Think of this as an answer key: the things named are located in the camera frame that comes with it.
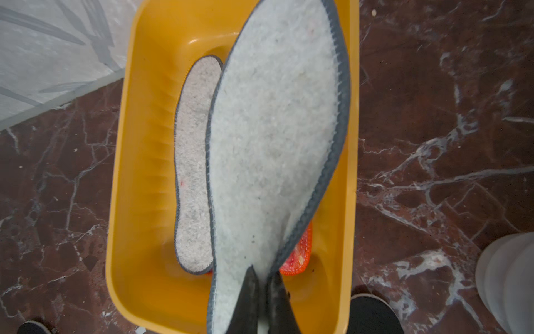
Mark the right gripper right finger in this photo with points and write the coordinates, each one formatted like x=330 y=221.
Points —
x=281 y=318

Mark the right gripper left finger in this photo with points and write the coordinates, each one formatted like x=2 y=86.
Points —
x=247 y=310

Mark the red insole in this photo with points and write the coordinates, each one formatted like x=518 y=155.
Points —
x=299 y=259

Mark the black insole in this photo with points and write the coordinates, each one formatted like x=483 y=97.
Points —
x=369 y=314
x=33 y=327

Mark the grey insole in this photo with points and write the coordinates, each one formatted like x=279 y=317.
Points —
x=276 y=130
x=192 y=223

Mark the yellow plastic storage box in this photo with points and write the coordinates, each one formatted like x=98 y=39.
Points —
x=144 y=278

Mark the potted artificial plant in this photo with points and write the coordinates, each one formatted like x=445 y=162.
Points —
x=504 y=280

